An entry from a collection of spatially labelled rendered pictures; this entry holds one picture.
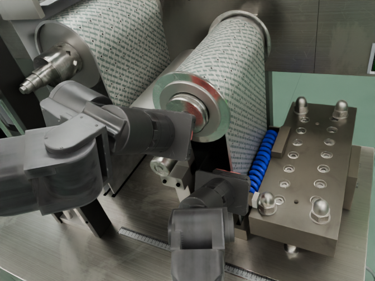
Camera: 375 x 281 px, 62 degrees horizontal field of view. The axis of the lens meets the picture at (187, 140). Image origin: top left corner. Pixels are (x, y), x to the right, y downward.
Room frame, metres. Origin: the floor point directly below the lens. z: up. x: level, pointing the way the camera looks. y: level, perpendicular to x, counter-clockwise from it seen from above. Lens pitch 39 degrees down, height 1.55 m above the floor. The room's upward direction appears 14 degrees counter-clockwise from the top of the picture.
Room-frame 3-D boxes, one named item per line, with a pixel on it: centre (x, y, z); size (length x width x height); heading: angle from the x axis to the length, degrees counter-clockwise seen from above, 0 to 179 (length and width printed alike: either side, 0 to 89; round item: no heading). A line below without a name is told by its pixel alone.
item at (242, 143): (0.51, -0.14, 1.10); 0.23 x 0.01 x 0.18; 145
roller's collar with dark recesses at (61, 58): (0.58, 0.20, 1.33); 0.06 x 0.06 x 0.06; 55
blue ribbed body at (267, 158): (0.50, -0.16, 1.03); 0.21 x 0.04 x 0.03; 145
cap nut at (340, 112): (0.59, -0.39, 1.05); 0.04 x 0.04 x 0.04
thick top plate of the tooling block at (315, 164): (0.48, -0.26, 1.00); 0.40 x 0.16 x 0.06; 145
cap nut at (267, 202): (0.37, -0.12, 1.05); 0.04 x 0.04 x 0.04
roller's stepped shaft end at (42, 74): (0.53, 0.23, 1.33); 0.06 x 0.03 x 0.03; 145
